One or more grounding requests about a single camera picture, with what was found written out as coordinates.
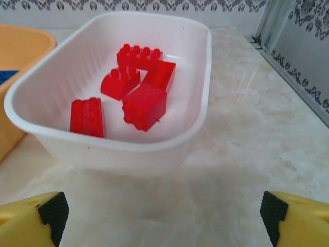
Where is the long red lego brick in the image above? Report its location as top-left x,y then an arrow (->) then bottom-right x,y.
140,60 -> 177,91
116,43 -> 163,70
69,97 -> 105,138

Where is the aluminium frame post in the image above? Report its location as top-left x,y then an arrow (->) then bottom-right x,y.
253,0 -> 293,51

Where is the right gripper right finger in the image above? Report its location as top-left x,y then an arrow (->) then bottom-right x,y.
259,190 -> 329,247

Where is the white plastic container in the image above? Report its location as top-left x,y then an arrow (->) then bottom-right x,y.
4,10 -> 213,177

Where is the curved red lego brick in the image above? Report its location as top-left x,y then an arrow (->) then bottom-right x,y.
100,65 -> 141,101

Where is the aluminium side rail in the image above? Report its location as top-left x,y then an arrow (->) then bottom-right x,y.
245,34 -> 329,129

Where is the blue lego brick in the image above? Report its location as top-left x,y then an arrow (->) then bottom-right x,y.
0,69 -> 21,87

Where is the orange plastic container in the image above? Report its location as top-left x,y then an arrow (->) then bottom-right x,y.
0,23 -> 58,163

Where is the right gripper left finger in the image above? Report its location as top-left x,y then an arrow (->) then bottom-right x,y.
0,191 -> 70,247

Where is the square red lego brick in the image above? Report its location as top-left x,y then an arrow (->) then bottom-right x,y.
122,82 -> 168,132

